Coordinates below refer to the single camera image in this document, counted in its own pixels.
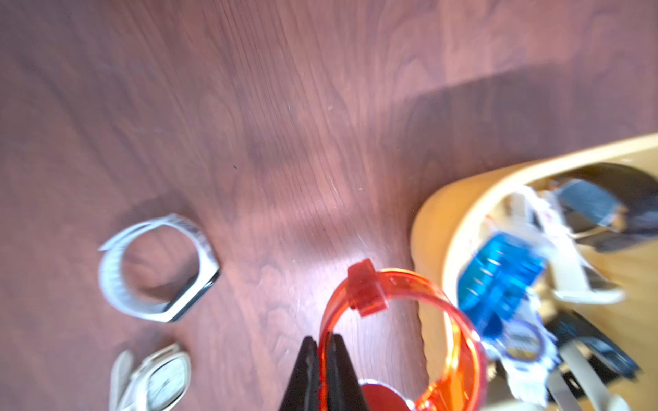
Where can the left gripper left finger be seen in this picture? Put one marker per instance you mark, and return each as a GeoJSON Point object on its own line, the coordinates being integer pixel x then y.
{"type": "Point", "coordinates": [302, 391]}

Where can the clear white watch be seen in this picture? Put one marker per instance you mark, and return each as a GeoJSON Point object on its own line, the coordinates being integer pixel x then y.
{"type": "Point", "coordinates": [527, 352]}

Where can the white band watch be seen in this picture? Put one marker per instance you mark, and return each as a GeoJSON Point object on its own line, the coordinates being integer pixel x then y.
{"type": "Point", "coordinates": [118, 294]}

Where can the blue transparent watch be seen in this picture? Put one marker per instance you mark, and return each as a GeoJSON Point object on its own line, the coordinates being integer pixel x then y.
{"type": "Point", "coordinates": [492, 286]}

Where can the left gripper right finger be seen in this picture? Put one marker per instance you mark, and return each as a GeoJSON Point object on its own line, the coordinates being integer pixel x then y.
{"type": "Point", "coordinates": [343, 389]}

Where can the pink orange watch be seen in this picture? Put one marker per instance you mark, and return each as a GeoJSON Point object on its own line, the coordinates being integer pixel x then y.
{"type": "Point", "coordinates": [575, 280]}

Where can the yellow rectangular tray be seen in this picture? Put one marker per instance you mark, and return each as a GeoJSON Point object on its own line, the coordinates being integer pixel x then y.
{"type": "Point", "coordinates": [448, 229]}

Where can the red transparent watch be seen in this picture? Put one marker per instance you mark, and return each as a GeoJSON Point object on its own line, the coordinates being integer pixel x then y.
{"type": "Point", "coordinates": [463, 382]}

